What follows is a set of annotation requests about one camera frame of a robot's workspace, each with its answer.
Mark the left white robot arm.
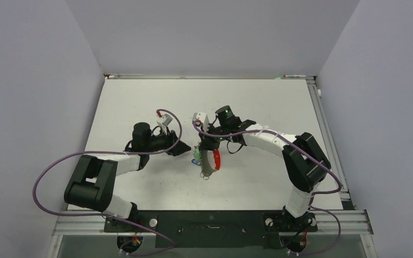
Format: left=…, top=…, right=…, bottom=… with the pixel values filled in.
left=63, top=122, right=191, bottom=231

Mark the green key tag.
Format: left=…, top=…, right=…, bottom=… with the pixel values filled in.
left=193, top=146, right=201, bottom=162

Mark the aluminium front rail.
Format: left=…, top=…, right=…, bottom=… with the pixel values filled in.
left=51, top=210, right=375, bottom=236

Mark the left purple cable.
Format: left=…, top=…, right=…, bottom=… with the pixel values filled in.
left=32, top=109, right=183, bottom=257

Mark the blue key tag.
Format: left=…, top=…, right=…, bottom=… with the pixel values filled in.
left=191, top=159, right=202, bottom=166

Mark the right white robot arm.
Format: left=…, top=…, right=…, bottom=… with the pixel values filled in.
left=193, top=105, right=331, bottom=230

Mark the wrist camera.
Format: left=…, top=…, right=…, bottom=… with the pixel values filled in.
left=193, top=112, right=210, bottom=132
left=156, top=114, right=173, bottom=134

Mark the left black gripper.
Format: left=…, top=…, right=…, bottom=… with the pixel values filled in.
left=145, top=126, right=190, bottom=156

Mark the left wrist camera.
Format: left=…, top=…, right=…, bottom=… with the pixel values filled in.
left=156, top=114, right=173, bottom=134

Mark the aluminium back rail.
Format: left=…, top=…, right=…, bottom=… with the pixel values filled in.
left=103, top=74, right=316, bottom=81

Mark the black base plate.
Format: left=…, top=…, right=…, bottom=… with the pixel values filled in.
left=103, top=210, right=318, bottom=250

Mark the aluminium rail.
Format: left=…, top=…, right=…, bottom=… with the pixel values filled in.
left=306, top=77, right=351, bottom=201
left=51, top=210, right=375, bottom=236
left=103, top=74, right=316, bottom=81

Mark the aluminium right rail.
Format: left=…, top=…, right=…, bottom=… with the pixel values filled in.
left=306, top=77, right=351, bottom=201

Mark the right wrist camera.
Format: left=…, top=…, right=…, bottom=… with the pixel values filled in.
left=193, top=112, right=210, bottom=132

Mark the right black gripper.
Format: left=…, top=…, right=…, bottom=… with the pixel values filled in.
left=199, top=122, right=230, bottom=151

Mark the red-handled metal key holder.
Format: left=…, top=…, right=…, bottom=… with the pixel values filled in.
left=200, top=149, right=222, bottom=180

